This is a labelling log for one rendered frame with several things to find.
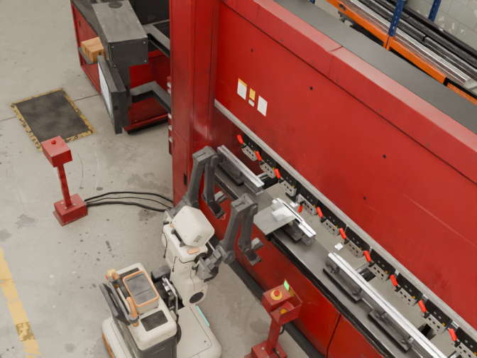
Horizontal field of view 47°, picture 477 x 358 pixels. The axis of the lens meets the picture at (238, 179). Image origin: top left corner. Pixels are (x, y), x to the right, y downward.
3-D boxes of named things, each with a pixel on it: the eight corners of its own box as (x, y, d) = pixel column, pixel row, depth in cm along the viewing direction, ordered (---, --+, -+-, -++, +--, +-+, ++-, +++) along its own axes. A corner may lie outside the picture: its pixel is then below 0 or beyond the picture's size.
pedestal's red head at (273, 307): (260, 303, 358) (263, 288, 346) (281, 293, 365) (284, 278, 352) (277, 327, 346) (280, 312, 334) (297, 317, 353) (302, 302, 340)
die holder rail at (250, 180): (216, 156, 424) (217, 147, 417) (223, 153, 427) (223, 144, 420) (256, 196, 397) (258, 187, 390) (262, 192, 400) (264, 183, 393)
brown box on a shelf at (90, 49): (77, 48, 497) (74, 36, 488) (103, 42, 508) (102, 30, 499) (89, 65, 480) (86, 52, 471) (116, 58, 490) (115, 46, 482)
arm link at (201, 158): (191, 148, 314) (199, 158, 308) (211, 143, 321) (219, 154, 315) (179, 204, 342) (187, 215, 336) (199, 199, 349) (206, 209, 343)
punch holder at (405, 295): (390, 289, 311) (398, 272, 299) (400, 282, 315) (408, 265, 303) (410, 308, 303) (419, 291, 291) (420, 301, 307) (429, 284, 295)
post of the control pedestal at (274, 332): (265, 349, 394) (273, 308, 356) (271, 346, 396) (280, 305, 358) (268, 355, 391) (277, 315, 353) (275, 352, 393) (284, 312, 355)
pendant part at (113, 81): (101, 97, 407) (96, 55, 381) (117, 94, 410) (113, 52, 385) (115, 135, 378) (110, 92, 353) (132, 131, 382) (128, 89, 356)
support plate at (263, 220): (248, 218, 366) (248, 217, 365) (278, 202, 378) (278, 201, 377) (265, 235, 356) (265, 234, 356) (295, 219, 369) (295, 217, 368)
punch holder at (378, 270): (365, 266, 322) (371, 248, 310) (375, 258, 326) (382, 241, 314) (383, 283, 314) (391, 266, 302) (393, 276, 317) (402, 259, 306)
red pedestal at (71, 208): (52, 212, 486) (34, 141, 428) (78, 200, 498) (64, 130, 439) (61, 226, 475) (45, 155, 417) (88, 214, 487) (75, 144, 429)
